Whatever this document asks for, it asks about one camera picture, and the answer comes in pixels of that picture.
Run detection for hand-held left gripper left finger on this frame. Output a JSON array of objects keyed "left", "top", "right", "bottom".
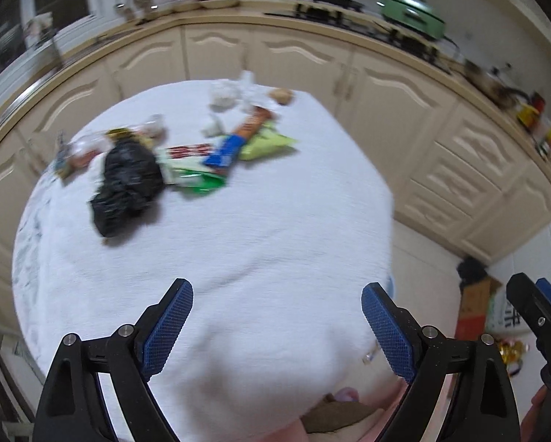
[{"left": 32, "top": 277, "right": 195, "bottom": 442}]

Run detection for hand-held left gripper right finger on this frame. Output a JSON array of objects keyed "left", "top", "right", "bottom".
[{"left": 360, "top": 282, "right": 521, "bottom": 442}]

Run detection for dark green snack wrapper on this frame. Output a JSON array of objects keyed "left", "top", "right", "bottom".
[{"left": 162, "top": 159, "right": 225, "bottom": 196}]

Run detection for black plastic bag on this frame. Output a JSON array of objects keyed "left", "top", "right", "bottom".
[{"left": 89, "top": 140, "right": 166, "bottom": 238}]

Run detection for red and white wrapper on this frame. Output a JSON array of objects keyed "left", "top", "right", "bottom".
[{"left": 165, "top": 144, "right": 214, "bottom": 161}]

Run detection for blue snack wrapper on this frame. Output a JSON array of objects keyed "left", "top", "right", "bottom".
[{"left": 203, "top": 133, "right": 248, "bottom": 169}]

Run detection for clear packet with orange contents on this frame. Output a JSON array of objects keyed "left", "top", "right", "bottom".
[{"left": 54, "top": 131, "right": 115, "bottom": 180}]

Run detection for yellow snack packet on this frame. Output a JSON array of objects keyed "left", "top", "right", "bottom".
[{"left": 105, "top": 114, "right": 168, "bottom": 148}]

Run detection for small white tissue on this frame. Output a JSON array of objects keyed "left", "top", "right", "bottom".
[{"left": 202, "top": 115, "right": 225, "bottom": 138}]

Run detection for light green snack packet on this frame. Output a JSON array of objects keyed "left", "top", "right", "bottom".
[{"left": 239, "top": 120, "right": 299, "bottom": 162}]

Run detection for brown snack bar wrapper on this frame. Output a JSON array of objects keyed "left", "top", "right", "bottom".
[{"left": 232, "top": 106, "right": 280, "bottom": 141}]

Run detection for large white tissue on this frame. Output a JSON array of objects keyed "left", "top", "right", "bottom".
[{"left": 208, "top": 70, "right": 258, "bottom": 113}]

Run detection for person's right hand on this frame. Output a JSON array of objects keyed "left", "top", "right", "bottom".
[{"left": 520, "top": 384, "right": 550, "bottom": 442}]

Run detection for white printed bag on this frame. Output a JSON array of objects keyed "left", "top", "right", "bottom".
[{"left": 487, "top": 285, "right": 529, "bottom": 332}]

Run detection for gold foil bag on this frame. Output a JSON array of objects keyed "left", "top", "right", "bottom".
[{"left": 496, "top": 336, "right": 527, "bottom": 378}]

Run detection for cardboard box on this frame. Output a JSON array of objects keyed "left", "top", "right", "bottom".
[{"left": 455, "top": 276, "right": 501, "bottom": 341}]

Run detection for black floor item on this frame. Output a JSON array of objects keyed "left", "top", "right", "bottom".
[{"left": 457, "top": 258, "right": 488, "bottom": 286}]

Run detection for white towel tablecloth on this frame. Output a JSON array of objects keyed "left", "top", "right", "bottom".
[{"left": 11, "top": 79, "right": 398, "bottom": 442}]

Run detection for yellow-capped sauce bottle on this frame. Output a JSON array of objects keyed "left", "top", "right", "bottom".
[{"left": 537, "top": 120, "right": 551, "bottom": 159}]

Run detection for dark soy sauce bottle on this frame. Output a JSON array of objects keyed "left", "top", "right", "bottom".
[{"left": 517, "top": 92, "right": 545, "bottom": 130}]

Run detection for steel wok with lid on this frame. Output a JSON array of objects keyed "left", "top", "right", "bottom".
[{"left": 464, "top": 60, "right": 531, "bottom": 111}]

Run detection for cream base cabinets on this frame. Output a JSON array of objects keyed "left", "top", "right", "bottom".
[{"left": 0, "top": 23, "right": 551, "bottom": 268}]

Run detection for steel sink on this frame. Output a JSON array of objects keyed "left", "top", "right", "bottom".
[{"left": 0, "top": 67, "right": 74, "bottom": 125}]

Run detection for black gas hob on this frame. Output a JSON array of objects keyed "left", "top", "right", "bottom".
[{"left": 264, "top": 9, "right": 451, "bottom": 74}]

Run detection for steel faucet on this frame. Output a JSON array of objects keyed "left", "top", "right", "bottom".
[{"left": 50, "top": 37, "right": 67, "bottom": 70}]

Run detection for green electric cooker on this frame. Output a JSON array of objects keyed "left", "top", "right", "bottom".
[{"left": 377, "top": 0, "right": 446, "bottom": 40}]

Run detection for beige kitchen countertop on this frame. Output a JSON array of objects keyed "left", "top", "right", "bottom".
[{"left": 0, "top": 0, "right": 551, "bottom": 194}]

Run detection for pale rag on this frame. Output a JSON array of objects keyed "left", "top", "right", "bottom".
[{"left": 24, "top": 11, "right": 55, "bottom": 49}]

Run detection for kitchen window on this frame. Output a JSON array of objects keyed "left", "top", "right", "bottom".
[{"left": 0, "top": 0, "right": 89, "bottom": 84}]

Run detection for black power cable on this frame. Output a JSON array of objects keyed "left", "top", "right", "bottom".
[{"left": 441, "top": 36, "right": 462, "bottom": 63}]

